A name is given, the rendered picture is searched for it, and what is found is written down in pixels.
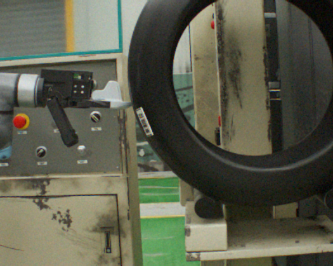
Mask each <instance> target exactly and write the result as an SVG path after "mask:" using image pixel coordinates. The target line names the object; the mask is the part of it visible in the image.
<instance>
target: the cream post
mask: <svg viewBox="0 0 333 266"><path fill-rule="evenodd" d="M213 10H214V30H215V36H216V47H217V52H218V101H219V115H220V117H221V127H220V141H221V148H223V149H225V150H227V151H230V152H232V153H236V154H243V155H268V154H272V146H271V117H270V89H269V78H268V60H267V46H266V32H265V17H264V4H263V0H220V1H216V2H215V3H214V7H213ZM223 212H224V217H225V221H226V222H229V221H244V220H264V219H273V206H244V205H238V204H227V205H223ZM223 264H224V265H225V266H273V265H274V259H273V256H264V257H257V258H234V259H226V260H225V262H224V263H223Z"/></svg>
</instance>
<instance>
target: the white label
mask: <svg viewBox="0 0 333 266"><path fill-rule="evenodd" d="M136 112H137V114H138V117H139V119H140V122H141V125H142V127H143V129H144V131H145V133H146V135H147V137H148V136H152V135H153V132H152V130H151V128H150V126H149V124H148V120H147V118H146V116H145V114H144V111H143V110H142V108H139V109H137V110H136Z"/></svg>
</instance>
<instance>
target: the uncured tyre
mask: <svg viewBox="0 0 333 266"><path fill-rule="evenodd" d="M216 1H220V0H148V1H147V2H146V5H144V7H143V9H142V11H141V13H140V15H139V17H138V20H137V22H136V25H135V28H134V30H133V34H132V37H131V42H130V45H129V52H128V58H127V82H128V87H129V95H130V98H131V105H132V108H133V111H134V114H135V117H136V120H137V121H138V124H139V126H140V130H141V131H142V133H143V135H144V136H145V139H146V140H147V141H148V144H149V145H150V147H151V148H152V149H153V151H154V152H155V154H156V155H157V156H158V157H159V158H160V160H161V161H162V162H163V163H164V164H165V165H166V167H167V168H168V169H169V170H170V171H172V172H173V173H174V174H175V175H177V176H178V177H179V178H180V179H181V180H183V181H185V182H186V183H187V184H189V185H190V186H192V187H193V188H195V189H197V190H199V191H200V192H202V193H204V194H207V195H209V196H212V197H213V198H216V199H219V200H222V201H226V202H228V203H235V204H238V205H244V206H251V205H253V206H254V205H263V206H268V205H269V206H280V205H285V204H288V203H293V202H297V201H301V200H305V199H307V198H309V197H312V196H314V195H316V194H318V193H320V192H322V191H324V190H326V189H327V188H329V187H331V186H332V185H333V86H332V94H331V96H330V101H329V103H328V105H327V109H326V111H325V113H324V114H323V117H322V118H321V120H320V121H319V122H318V124H317V125H316V126H315V128H314V129H313V130H312V131H311V132H310V133H309V134H308V135H307V136H306V137H304V138H303V139H302V140H301V141H299V142H298V143H296V144H295V145H293V146H291V147H289V148H287V149H285V150H281V151H278V152H276V153H272V154H268V155H243V154H236V153H232V152H230V151H227V150H225V149H223V148H220V147H217V146H216V145H214V144H213V143H211V142H210V141H208V140H207V139H205V138H203V137H202V135H201V134H199V133H198V132H197V131H196V130H195V129H194V128H193V126H192V125H191V123H190V122H189V121H188V120H187V119H186V117H185V114H184V113H183V111H182V109H181V107H180V105H179V103H178V100H177V98H176V95H175V88H174V81H173V65H174V54H175V51H176V48H177V46H178V43H179V41H180V39H181V36H182V34H183V32H184V31H185V29H186V28H187V26H188V24H190V22H191V21H192V20H193V19H194V18H195V17H196V16H197V15H198V14H199V13H200V12H201V11H203V10H204V9H205V8H207V7H208V6H210V4H213V3H215V2H216ZM285 1H287V2H288V3H291V4H292V5H294V6H296V7H297V8H299V9H300V10H301V11H303V12H304V13H305V14H306V15H307V16H308V17H309V18H310V19H311V20H312V21H313V22H314V23H315V25H316V26H317V27H318V28H319V30H320V32H321V33H322V35H323V36H324V38H325V41H326V43H327V45H328V47H329V50H330V53H331V58H332V65H333V0H285ZM139 108H142V110H143V111H144V114H145V116H146V118H147V120H148V124H149V126H150V128H151V130H152V132H153V135H152V136H148V137H147V135H146V133H145V131H144V129H143V127H142V125H141V122H140V119H139V117H138V114H137V112H136V110H137V109H139Z"/></svg>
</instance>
